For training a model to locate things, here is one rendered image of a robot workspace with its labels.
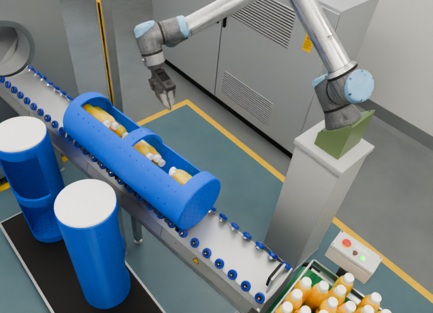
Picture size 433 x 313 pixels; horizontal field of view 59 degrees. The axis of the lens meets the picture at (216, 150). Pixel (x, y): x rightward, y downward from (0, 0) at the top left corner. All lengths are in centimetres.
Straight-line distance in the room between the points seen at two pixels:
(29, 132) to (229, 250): 124
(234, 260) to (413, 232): 202
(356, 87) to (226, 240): 93
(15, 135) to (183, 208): 107
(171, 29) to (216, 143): 212
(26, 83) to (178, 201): 156
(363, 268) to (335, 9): 172
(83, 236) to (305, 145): 121
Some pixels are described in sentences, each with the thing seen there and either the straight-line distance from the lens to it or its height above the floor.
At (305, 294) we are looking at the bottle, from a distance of 169.
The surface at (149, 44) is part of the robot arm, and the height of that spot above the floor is 170.
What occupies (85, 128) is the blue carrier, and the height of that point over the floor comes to 118.
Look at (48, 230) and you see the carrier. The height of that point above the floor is 16.
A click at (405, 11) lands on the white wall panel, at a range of 400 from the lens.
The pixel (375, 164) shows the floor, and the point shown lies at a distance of 390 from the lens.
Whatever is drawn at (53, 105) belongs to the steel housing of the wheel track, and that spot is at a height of 93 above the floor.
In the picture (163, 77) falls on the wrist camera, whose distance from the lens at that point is 163.
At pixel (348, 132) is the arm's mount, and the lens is 199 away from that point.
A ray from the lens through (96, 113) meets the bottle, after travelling 211.
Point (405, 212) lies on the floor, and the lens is 363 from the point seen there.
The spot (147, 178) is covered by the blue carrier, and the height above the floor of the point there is 118.
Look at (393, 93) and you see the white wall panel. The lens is 427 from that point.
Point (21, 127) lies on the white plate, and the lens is 234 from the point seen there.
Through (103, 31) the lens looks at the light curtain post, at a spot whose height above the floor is 142.
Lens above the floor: 251
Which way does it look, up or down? 45 degrees down
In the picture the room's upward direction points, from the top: 7 degrees clockwise
